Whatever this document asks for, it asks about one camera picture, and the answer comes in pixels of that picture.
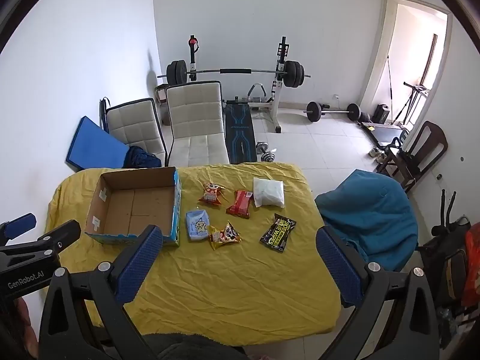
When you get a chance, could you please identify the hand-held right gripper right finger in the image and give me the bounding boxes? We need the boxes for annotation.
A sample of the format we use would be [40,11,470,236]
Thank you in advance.
[316,226,440,360]

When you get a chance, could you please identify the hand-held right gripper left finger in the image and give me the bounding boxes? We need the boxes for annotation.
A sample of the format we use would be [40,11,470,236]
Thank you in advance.
[39,225,164,360]

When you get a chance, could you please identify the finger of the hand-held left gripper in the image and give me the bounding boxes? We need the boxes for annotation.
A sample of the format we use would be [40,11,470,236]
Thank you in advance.
[0,213,37,248]
[0,220,82,262]

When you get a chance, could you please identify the cardboard box blue sides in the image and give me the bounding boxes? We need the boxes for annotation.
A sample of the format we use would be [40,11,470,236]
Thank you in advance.
[84,167,182,247]

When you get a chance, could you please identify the black and yellow snack packet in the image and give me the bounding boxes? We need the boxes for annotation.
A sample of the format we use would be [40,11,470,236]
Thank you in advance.
[259,213,298,253]

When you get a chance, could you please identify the light blue snack packet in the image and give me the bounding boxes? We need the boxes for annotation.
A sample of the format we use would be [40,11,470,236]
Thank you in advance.
[185,208,211,242]

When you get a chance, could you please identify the yellow-edged panda snack packet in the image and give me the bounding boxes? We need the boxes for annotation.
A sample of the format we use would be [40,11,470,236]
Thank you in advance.
[208,221,241,251]

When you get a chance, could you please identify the orange panda snack packet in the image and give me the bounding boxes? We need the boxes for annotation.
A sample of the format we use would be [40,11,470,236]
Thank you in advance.
[198,182,226,208]

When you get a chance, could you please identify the white soft packet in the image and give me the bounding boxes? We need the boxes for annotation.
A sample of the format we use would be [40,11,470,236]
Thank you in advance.
[253,177,285,208]

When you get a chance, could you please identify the red snack packet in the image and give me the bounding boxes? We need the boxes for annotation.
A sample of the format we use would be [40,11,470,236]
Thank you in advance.
[226,190,255,218]

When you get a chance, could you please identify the person's left forearm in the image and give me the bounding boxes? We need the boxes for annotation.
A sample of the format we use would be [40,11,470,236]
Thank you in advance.
[13,298,40,360]

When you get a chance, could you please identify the teal cloth covered chair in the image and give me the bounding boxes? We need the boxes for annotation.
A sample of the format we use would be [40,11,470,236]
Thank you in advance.
[314,169,419,273]

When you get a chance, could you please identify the blue folded mat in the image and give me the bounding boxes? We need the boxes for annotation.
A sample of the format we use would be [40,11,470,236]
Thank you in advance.
[65,116,130,173]

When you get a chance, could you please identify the yellow tablecloth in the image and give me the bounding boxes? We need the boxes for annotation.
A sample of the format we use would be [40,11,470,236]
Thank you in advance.
[45,162,342,347]

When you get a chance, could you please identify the person's dark clothing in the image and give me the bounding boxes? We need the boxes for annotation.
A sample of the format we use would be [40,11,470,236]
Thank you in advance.
[142,332,248,360]

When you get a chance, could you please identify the dark blue knitted cloth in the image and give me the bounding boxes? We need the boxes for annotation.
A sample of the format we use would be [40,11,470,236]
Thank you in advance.
[124,145,163,169]

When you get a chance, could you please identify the small cream padded chair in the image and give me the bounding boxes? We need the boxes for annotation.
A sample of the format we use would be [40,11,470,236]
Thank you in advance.
[105,98,167,167]

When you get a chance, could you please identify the red bag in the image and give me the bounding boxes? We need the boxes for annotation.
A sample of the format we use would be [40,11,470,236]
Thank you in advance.
[460,222,480,308]

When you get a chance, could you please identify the black treadmill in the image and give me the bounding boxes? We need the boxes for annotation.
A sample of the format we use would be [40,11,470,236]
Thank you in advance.
[361,121,408,149]

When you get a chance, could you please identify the dark wooden chair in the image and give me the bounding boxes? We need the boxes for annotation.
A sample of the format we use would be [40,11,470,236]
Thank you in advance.
[377,121,449,194]

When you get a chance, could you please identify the floor barbell with black plates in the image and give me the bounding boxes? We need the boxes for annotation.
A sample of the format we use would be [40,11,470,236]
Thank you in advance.
[305,101,362,123]

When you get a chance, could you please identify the large cream padded chair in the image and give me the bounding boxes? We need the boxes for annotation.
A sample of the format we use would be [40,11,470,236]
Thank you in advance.
[165,80,230,167]

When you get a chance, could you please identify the grey exercise machine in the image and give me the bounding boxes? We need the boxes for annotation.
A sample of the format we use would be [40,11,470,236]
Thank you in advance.
[394,82,432,126]

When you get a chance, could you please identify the cream door frame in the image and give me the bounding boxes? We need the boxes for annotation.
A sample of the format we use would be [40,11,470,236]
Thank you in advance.
[359,0,453,129]

